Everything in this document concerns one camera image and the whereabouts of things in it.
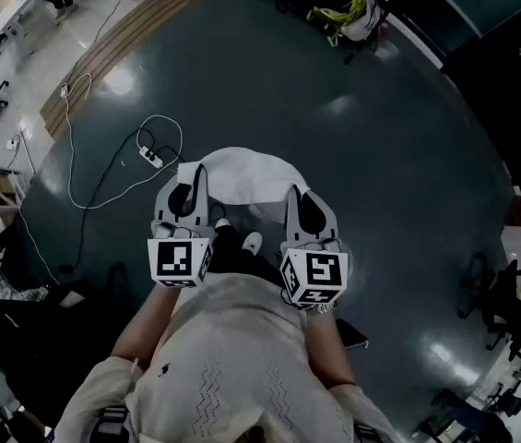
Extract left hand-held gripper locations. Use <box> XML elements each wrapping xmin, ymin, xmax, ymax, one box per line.
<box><xmin>148</xmin><ymin>163</ymin><xmax>216</xmax><ymax>290</ymax></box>

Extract person's cream knit sweater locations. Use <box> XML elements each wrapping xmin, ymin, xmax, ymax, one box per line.
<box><xmin>53</xmin><ymin>272</ymin><xmax>400</xmax><ymax>443</ymax></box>

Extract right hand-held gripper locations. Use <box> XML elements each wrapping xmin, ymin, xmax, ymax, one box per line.
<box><xmin>279</xmin><ymin>185</ymin><xmax>349</xmax><ymax>313</ymax></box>

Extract brown ribbed floor ramp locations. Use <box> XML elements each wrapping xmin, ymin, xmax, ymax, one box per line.
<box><xmin>40</xmin><ymin>0</ymin><xmax>197</xmax><ymax>138</ymax></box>

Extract white floor cable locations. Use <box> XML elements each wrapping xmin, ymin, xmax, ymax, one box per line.
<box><xmin>60</xmin><ymin>72</ymin><xmax>185</xmax><ymax>210</ymax></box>

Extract person's black trousers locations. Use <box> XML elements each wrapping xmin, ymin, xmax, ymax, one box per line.
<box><xmin>207</xmin><ymin>222</ymin><xmax>284</xmax><ymax>279</ymax></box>

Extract white power strip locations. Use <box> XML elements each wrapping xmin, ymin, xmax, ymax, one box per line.
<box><xmin>138</xmin><ymin>146</ymin><xmax>166</xmax><ymax>170</ymax></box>

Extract black floor cable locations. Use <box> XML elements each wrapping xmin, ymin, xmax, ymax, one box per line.
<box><xmin>58</xmin><ymin>128</ymin><xmax>188</xmax><ymax>274</ymax></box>

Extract person's right forearm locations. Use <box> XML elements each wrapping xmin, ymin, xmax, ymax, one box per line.
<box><xmin>304</xmin><ymin>310</ymin><xmax>359</xmax><ymax>389</ymax></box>

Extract person's left forearm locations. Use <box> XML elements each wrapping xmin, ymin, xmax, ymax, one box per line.
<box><xmin>111</xmin><ymin>286</ymin><xmax>184</xmax><ymax>369</ymax></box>

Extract black notebook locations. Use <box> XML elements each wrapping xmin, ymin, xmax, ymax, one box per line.
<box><xmin>335</xmin><ymin>317</ymin><xmax>369</xmax><ymax>352</ymax></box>

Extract yellow-green bag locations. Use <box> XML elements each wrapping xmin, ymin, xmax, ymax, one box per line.
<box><xmin>306</xmin><ymin>0</ymin><xmax>368</xmax><ymax>28</ymax></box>

